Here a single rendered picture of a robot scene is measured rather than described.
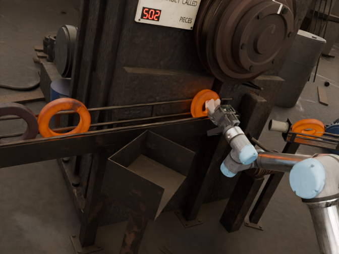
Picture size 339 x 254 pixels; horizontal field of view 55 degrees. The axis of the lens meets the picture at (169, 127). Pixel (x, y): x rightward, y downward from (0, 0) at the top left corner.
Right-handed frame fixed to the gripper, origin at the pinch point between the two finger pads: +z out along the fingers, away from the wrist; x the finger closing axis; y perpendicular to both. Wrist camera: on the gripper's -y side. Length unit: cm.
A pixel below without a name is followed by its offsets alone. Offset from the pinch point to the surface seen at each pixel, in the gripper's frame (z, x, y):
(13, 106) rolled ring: -2, 82, 1
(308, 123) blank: -20, -51, 5
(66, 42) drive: 110, 33, -46
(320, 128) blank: -24, -57, 5
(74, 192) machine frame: 8, 46, -74
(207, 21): 8.5, 15.2, 34.9
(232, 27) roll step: 1.7, 8.5, 37.7
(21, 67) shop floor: 187, 46, -129
